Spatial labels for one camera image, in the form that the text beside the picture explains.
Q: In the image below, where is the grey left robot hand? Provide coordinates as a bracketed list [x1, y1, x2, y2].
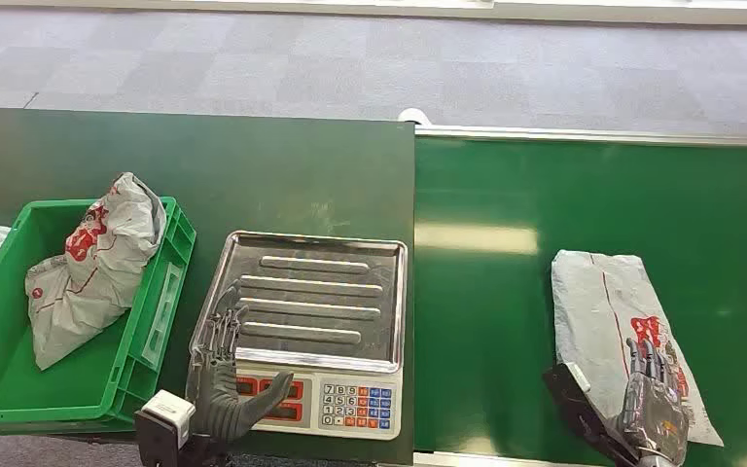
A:
[186, 283, 295, 447]

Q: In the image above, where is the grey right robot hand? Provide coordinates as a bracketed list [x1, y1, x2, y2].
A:
[617, 338, 692, 465]

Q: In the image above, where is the grey red-print mail bag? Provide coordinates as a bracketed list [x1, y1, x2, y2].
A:
[551, 249, 726, 449]
[23, 171, 168, 373]

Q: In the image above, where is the white electronic weighing scale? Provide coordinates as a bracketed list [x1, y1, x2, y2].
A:
[231, 359, 405, 444]

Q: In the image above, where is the steel weighing pan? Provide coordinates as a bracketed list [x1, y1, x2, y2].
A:
[185, 231, 409, 376]

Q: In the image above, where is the green plastic basket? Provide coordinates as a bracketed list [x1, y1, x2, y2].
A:
[0, 196, 197, 437]

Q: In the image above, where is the crumpled grey red-print mail bag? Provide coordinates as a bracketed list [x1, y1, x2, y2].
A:
[23, 171, 168, 373]

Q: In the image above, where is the green conveyor belt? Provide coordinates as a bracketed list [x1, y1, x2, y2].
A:
[413, 136, 747, 467]

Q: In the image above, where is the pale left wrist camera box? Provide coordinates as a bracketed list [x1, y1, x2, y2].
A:
[133, 389, 197, 467]

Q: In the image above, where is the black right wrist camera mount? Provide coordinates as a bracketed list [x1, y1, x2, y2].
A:
[543, 362, 642, 467]

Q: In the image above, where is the silver conveyor side rail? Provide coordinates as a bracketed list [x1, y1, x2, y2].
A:
[414, 124, 747, 149]
[413, 450, 585, 467]

